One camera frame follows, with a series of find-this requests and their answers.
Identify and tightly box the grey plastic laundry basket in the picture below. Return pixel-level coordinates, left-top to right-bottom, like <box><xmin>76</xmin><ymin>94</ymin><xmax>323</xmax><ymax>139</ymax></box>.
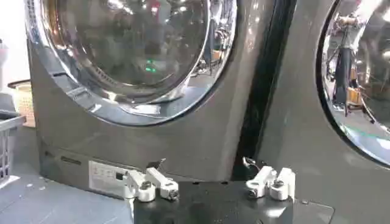
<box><xmin>0</xmin><ymin>110</ymin><xmax>27</xmax><ymax>182</ymax></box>

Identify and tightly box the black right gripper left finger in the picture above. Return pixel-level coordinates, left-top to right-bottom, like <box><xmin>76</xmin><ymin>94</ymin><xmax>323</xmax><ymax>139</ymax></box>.
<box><xmin>122</xmin><ymin>158</ymin><xmax>180</xmax><ymax>203</ymax></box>

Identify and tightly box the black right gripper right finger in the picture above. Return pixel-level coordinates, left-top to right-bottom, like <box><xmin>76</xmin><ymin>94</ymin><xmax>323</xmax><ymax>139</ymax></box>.
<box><xmin>242</xmin><ymin>156</ymin><xmax>296</xmax><ymax>201</ymax></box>

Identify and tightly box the round glass dryer door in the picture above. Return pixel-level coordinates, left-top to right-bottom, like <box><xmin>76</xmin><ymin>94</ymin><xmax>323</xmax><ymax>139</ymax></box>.
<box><xmin>315</xmin><ymin>0</ymin><xmax>390</xmax><ymax>170</ymax></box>
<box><xmin>24</xmin><ymin>0</ymin><xmax>238</xmax><ymax>127</ymax></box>

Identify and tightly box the beige woven basket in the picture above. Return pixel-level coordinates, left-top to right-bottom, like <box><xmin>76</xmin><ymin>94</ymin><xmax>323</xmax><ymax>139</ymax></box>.
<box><xmin>7</xmin><ymin>79</ymin><xmax>36</xmax><ymax>128</ymax></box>

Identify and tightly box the grey dryer with label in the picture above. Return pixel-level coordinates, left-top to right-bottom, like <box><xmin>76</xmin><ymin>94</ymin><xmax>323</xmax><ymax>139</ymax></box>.
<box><xmin>26</xmin><ymin>0</ymin><xmax>278</xmax><ymax>199</ymax></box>

